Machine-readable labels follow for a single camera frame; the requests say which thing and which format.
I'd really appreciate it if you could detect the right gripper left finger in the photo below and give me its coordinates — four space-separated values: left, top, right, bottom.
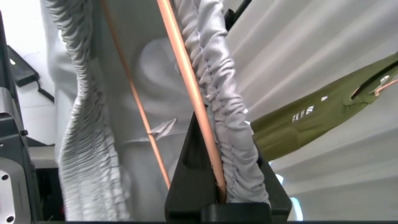
164 112 223 222

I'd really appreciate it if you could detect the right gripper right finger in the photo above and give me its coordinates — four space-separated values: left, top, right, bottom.
254 143 293 222

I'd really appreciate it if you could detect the green long-sleeved shirt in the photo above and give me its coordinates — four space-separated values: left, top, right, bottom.
250 52 398 162

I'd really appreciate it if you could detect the pale grey garment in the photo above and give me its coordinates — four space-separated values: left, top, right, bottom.
40 0 271 222

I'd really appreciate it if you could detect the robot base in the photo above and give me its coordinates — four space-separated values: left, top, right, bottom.
0 11 66 224

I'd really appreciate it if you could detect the white curtain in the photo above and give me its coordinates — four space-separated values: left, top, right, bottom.
217 0 398 222

